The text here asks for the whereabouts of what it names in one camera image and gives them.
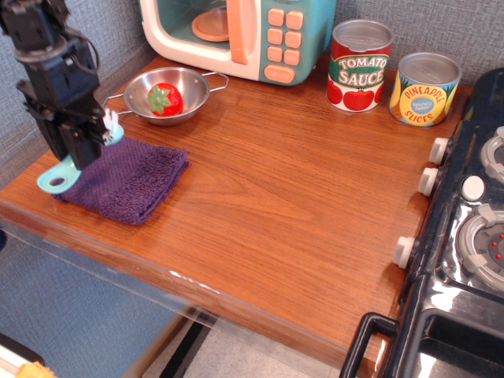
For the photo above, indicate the red toy strawberry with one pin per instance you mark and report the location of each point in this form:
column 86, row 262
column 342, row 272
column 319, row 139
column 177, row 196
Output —
column 165, row 100

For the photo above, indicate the teal toy microwave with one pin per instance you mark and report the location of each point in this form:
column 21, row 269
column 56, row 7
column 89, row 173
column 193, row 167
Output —
column 277, row 42

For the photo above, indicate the grey stove knob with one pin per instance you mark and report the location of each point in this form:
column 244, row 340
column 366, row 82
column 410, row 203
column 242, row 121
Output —
column 427, row 181
column 403, row 250
column 438, row 150

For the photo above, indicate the grey stove knob lower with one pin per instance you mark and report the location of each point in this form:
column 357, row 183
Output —
column 403, row 250

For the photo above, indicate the tomato sauce can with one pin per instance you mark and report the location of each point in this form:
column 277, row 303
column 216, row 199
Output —
column 358, row 64

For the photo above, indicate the grey stove knob upper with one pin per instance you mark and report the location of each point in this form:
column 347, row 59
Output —
column 438, row 150

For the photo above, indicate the steel bowl with handles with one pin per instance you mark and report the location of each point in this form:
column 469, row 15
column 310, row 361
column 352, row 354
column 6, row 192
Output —
column 194, row 87

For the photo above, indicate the grey stove knob middle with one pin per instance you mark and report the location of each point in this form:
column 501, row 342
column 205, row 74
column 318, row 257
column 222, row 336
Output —
column 427, row 181

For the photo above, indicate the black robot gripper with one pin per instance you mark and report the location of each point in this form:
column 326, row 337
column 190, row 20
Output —
column 60, row 95

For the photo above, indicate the orange fuzzy object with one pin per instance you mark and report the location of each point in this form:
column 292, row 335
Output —
column 34, row 370

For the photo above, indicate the purple folded towel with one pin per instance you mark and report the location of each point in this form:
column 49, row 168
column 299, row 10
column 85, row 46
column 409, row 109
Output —
column 129, row 181

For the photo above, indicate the black toy stove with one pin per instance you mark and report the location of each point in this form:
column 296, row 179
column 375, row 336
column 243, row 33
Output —
column 450, row 321

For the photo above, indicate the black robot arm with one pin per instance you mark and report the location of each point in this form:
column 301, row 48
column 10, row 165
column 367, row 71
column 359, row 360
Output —
column 22, row 19

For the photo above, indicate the pineapple slices can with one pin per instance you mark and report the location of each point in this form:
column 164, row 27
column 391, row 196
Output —
column 425, row 86

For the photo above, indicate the orange microwave plate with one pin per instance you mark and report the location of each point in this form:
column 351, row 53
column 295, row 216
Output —
column 211, row 26

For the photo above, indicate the teal dish brush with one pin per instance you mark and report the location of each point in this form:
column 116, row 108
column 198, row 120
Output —
column 65, row 174

